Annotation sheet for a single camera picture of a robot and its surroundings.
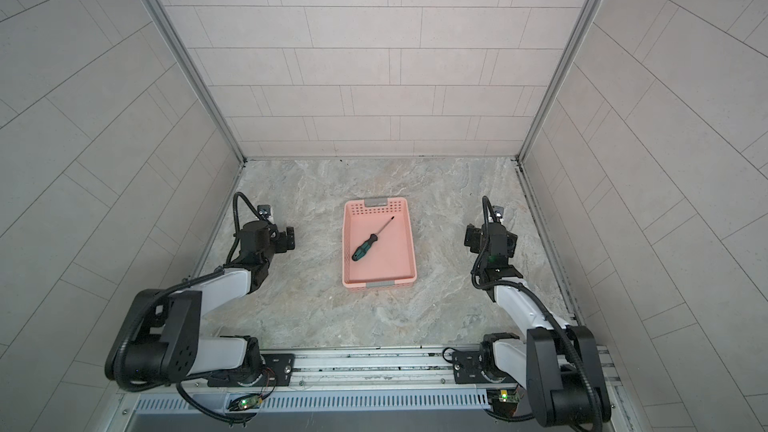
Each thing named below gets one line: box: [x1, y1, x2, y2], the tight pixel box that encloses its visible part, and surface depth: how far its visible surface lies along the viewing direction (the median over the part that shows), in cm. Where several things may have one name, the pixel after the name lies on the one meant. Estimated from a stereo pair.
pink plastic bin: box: [342, 197, 417, 286], surface depth 95 cm
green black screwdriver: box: [351, 216, 395, 261], surface depth 92 cm
